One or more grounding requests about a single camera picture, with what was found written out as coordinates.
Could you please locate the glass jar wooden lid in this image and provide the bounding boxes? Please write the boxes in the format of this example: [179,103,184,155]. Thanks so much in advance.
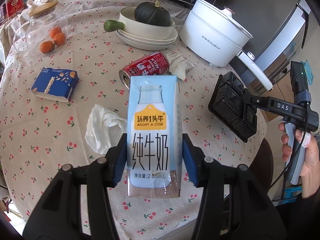
[13,1,69,57]

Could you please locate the white snack packet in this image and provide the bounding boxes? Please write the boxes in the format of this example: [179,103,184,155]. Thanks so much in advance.
[165,53,195,80]

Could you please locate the black plastic tray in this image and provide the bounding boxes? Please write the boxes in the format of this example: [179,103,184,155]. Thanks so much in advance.
[208,72,257,142]

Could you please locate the white electric cooking pot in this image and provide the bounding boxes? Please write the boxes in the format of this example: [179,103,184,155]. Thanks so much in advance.
[180,0,273,90]

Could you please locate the cherry print tablecloth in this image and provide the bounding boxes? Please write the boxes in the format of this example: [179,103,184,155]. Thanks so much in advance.
[1,0,267,219]

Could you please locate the white tissue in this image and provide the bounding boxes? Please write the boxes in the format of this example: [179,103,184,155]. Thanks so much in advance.
[85,104,127,155]

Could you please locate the light blue milk carton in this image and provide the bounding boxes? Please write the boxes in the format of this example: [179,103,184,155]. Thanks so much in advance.
[127,75,182,198]

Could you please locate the dark brown trash bin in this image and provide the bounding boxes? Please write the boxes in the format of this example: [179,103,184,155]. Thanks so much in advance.
[249,138,274,192]

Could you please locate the red label jar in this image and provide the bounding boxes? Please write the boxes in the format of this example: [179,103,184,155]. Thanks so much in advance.
[5,0,24,18]

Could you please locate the dark green pumpkin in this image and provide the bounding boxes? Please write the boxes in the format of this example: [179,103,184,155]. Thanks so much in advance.
[134,1,171,27]

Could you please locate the red drink can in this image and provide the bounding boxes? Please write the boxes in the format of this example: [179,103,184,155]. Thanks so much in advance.
[119,52,169,89]

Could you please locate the white bowl green handle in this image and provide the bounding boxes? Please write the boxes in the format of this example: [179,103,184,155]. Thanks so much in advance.
[104,7,175,40]

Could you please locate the small blue snack box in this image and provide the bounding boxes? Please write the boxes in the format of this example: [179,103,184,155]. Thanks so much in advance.
[30,68,79,102]

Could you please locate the stacked white plates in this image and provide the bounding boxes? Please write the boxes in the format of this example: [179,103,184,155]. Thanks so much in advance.
[116,29,178,51]

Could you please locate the orange tangerine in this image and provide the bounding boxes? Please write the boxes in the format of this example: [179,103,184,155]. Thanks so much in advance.
[40,41,55,54]
[49,27,62,39]
[53,33,67,47]

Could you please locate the person's right hand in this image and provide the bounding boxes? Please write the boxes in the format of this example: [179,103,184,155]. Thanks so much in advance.
[278,122,320,199]

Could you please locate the grey refrigerator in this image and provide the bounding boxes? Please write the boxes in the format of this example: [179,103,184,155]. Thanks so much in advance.
[214,0,311,83]

